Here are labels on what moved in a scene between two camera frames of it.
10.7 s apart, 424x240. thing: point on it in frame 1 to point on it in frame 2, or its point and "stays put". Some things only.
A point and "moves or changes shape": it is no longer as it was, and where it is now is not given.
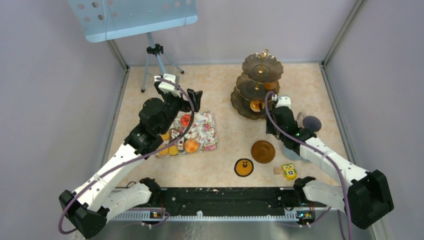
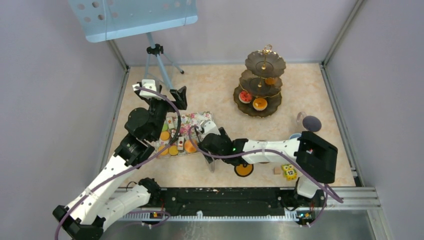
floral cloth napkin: (201, 137) stays put
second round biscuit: (173, 150) stays put
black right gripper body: (271, 115) to (223, 134)
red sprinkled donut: (185, 119) to (244, 97)
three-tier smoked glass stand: (261, 73) stays put
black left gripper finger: (195, 97) to (180, 97)
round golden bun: (191, 146) stays put
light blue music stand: (102, 20) stays put
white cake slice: (180, 144) stays put
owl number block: (290, 172) stays put
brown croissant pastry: (270, 86) moves or changes shape
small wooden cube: (277, 170) stays put
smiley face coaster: (243, 167) stays put
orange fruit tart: (254, 106) moves or changes shape
